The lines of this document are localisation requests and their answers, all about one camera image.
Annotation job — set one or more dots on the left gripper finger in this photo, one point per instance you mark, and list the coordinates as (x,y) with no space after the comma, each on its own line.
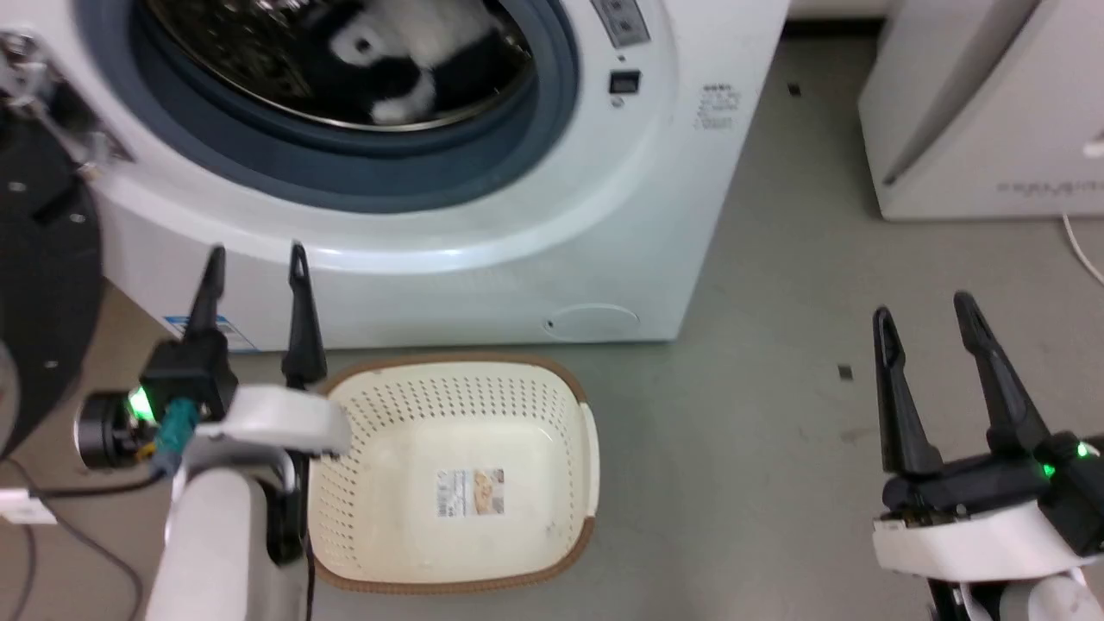
(303,332)
(209,297)

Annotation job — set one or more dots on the black and white panda plush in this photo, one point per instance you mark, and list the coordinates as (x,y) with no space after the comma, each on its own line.
(392,43)

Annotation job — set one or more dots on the white plug connector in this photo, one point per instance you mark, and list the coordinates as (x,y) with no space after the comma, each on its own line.
(24,506)

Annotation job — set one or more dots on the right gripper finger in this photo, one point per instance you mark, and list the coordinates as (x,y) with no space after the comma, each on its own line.
(1000,388)
(901,414)

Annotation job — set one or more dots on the black cylinder module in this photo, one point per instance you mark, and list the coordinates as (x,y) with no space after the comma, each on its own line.
(103,431)

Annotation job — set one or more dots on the blue energy sticker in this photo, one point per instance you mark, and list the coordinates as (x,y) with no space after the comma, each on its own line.
(233,335)

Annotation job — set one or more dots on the paper label in basket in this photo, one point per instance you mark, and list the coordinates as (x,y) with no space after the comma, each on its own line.
(470,492)

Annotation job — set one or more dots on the round filter cover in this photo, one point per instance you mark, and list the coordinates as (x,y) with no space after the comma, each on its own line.
(595,322)

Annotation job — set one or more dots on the grey control panel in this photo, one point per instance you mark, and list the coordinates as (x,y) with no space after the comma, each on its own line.
(621,19)

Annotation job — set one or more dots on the black round washing machine door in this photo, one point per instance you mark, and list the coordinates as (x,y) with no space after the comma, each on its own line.
(43,285)

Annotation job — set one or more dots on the white front-load washing machine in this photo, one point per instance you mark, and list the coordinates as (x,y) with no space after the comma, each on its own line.
(604,216)

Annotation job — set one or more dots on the grey-blue rubber door gasket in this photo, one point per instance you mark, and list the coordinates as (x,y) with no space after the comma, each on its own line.
(345,177)

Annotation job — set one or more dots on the cream perforated laundry basket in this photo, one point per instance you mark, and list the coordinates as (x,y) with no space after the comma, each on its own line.
(405,483)

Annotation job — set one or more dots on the black square door latch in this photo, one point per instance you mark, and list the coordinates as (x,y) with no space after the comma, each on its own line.
(624,83)

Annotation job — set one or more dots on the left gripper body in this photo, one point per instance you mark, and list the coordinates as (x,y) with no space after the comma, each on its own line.
(276,421)

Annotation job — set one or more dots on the steel washing machine drum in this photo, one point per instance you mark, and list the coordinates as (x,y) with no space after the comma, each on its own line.
(233,60)

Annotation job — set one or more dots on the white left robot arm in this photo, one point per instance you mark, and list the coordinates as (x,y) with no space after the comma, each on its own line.
(216,552)

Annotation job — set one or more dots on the metal door hinge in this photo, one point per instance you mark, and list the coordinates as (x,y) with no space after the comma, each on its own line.
(39,90)

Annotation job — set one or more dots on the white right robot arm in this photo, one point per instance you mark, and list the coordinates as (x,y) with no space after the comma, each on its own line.
(1035,599)

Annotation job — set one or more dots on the white box appliance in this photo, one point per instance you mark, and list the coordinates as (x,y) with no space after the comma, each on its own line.
(983,112)

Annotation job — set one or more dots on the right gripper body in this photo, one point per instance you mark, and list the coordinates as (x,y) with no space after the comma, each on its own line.
(983,517)

